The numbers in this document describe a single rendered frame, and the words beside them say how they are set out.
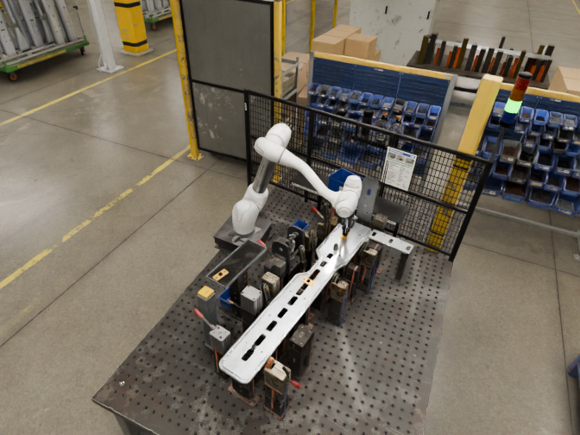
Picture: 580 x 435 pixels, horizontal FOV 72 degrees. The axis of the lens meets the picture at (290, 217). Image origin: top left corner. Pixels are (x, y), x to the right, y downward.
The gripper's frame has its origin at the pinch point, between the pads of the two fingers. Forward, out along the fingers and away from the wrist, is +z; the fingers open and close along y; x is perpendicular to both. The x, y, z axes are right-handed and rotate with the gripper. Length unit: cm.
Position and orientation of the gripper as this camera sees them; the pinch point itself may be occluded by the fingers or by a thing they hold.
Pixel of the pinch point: (345, 230)
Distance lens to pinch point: 264.2
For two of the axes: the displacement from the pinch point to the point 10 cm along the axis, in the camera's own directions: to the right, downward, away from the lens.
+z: -0.3, 7.8, 6.3
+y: 8.4, 3.7, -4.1
